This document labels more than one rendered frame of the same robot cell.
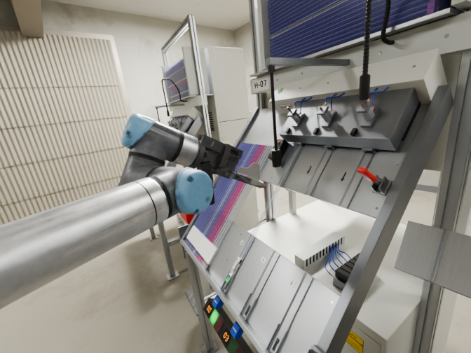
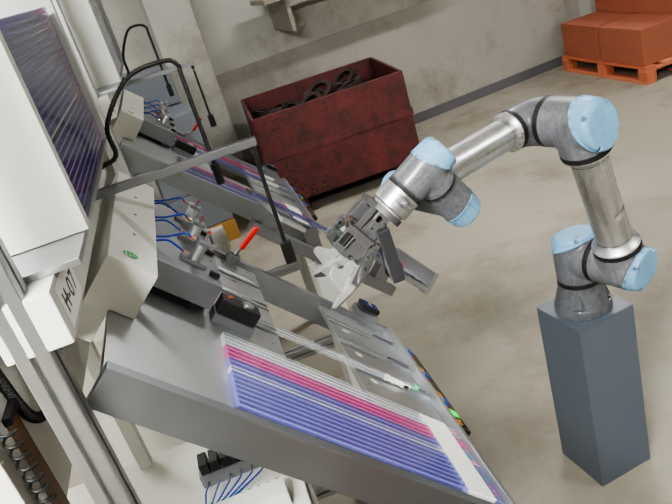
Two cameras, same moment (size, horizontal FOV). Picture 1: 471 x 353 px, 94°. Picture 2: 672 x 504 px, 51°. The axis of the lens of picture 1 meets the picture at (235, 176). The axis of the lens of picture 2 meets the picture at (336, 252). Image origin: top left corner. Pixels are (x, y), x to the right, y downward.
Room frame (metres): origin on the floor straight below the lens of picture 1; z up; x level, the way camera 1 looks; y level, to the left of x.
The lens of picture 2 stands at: (1.70, 0.45, 1.65)
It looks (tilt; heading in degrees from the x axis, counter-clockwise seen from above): 24 degrees down; 202
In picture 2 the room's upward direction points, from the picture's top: 17 degrees counter-clockwise
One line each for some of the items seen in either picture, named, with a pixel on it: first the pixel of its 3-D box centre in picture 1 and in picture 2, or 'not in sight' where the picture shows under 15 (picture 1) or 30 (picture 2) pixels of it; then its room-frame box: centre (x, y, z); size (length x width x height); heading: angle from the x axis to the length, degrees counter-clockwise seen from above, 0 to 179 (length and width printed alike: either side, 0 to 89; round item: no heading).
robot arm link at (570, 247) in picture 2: not in sight; (577, 253); (-0.02, 0.40, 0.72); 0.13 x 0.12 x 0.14; 52
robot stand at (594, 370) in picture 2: not in sight; (594, 384); (-0.03, 0.40, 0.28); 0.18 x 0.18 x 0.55; 38
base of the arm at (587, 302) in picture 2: not in sight; (581, 290); (-0.03, 0.40, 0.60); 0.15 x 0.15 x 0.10
